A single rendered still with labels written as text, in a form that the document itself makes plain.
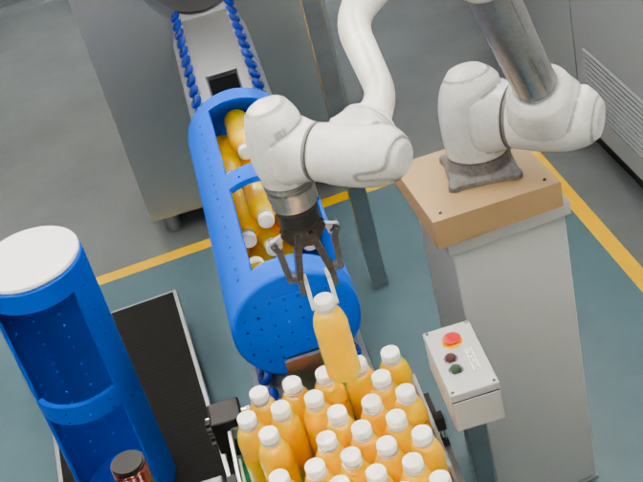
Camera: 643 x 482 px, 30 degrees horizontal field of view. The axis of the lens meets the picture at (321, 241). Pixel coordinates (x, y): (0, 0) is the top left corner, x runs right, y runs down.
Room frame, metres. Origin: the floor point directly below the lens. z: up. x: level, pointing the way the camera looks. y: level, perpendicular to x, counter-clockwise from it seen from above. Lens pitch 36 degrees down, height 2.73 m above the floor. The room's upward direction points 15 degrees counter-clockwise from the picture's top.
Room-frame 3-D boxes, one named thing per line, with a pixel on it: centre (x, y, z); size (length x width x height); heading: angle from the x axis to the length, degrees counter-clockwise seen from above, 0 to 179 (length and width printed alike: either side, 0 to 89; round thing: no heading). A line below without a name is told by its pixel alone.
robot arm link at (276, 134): (1.78, 0.02, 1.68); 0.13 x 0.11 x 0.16; 55
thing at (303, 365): (1.97, 0.10, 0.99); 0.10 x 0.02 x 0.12; 93
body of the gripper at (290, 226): (1.79, 0.03, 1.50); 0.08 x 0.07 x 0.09; 93
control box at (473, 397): (1.77, -0.20, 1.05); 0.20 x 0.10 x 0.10; 3
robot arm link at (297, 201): (1.79, 0.03, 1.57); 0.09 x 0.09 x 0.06
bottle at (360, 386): (1.85, 0.00, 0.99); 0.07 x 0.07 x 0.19
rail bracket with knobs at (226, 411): (1.91, 0.29, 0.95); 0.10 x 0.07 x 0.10; 93
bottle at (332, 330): (1.79, 0.03, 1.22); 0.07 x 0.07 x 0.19
